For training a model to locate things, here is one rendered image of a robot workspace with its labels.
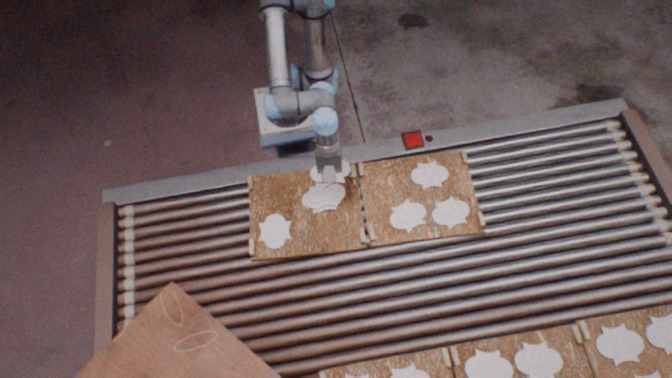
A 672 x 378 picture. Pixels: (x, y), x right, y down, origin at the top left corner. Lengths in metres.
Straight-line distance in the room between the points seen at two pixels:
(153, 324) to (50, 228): 1.71
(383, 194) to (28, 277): 2.05
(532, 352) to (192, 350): 1.06
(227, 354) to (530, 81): 2.62
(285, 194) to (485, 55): 2.08
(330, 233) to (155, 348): 0.69
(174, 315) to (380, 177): 0.88
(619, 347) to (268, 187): 1.29
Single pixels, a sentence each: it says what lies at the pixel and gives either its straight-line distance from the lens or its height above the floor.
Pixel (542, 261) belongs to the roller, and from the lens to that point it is 2.20.
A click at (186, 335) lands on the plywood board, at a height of 1.04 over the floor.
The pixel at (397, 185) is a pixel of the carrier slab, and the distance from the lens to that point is 2.25.
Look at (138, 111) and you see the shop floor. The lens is 3.90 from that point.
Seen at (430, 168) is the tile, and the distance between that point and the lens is 2.28.
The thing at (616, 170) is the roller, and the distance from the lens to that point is 2.47.
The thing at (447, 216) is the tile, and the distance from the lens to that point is 2.19.
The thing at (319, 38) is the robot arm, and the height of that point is 1.32.
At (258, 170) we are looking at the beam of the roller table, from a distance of 2.34.
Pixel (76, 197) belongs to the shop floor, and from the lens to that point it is 3.68.
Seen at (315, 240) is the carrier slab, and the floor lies 0.94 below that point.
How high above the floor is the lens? 2.86
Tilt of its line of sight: 60 degrees down
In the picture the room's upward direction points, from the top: 6 degrees counter-clockwise
